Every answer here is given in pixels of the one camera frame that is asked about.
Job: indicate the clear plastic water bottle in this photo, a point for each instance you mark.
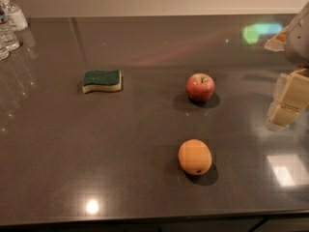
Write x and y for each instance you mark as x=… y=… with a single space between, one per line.
x=7 y=34

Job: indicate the green and yellow sponge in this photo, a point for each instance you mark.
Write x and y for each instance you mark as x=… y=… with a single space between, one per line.
x=101 y=80

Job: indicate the clear bottle at edge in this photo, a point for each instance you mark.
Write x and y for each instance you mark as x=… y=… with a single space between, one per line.
x=4 y=53

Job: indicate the orange fruit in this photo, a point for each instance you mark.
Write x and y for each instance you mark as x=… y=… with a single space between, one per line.
x=195 y=157

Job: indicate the white hand sanitizer bottle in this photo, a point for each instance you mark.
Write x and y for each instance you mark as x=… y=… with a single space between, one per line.
x=14 y=15

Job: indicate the red apple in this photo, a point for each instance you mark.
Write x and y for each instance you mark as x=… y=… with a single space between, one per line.
x=200 y=87

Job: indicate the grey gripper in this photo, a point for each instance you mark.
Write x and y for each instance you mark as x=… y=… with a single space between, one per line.
x=298 y=39

